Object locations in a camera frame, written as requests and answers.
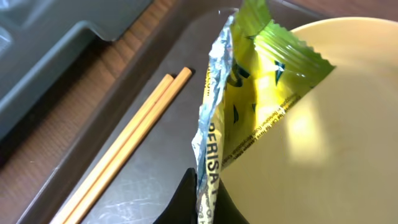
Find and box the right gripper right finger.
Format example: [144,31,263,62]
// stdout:
[213,181,249,224]

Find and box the yellow round plate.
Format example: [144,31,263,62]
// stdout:
[221,17,397,223]

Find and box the dark brown serving tray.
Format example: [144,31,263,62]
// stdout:
[17,0,330,224]

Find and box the green yellow snack wrapper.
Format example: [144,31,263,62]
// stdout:
[192,0,333,223]

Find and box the grey plastic dishwasher rack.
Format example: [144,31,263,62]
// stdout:
[1,0,151,138]

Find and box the wooden chopstick right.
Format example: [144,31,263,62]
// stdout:
[52,67,192,223]

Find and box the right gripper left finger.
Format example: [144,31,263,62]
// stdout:
[154,168,197,224]

